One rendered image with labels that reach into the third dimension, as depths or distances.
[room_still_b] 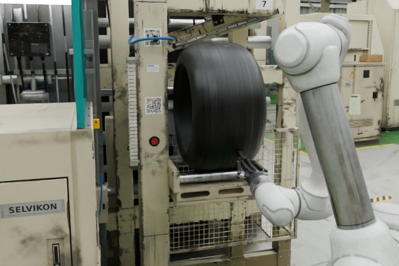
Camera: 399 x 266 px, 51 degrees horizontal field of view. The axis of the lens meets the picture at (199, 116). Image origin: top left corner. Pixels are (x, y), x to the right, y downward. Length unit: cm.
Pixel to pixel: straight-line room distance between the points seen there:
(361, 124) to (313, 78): 555
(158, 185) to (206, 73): 56
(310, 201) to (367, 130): 531
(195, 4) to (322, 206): 114
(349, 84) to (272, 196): 503
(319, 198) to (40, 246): 90
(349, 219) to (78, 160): 70
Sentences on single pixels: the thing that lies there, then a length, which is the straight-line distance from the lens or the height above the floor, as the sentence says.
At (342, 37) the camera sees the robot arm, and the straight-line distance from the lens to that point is 125.
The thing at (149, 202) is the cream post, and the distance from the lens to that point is 192.
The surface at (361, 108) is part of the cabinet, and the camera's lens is 660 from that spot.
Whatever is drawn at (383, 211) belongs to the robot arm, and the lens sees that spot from 134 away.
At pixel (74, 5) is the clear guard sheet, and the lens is 106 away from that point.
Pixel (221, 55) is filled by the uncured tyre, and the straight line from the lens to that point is 177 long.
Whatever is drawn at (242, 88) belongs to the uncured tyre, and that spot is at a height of 130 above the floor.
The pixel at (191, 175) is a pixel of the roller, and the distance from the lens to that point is 184.
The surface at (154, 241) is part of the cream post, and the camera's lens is 200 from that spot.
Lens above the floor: 147
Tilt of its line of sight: 9 degrees down
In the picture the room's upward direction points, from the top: straight up
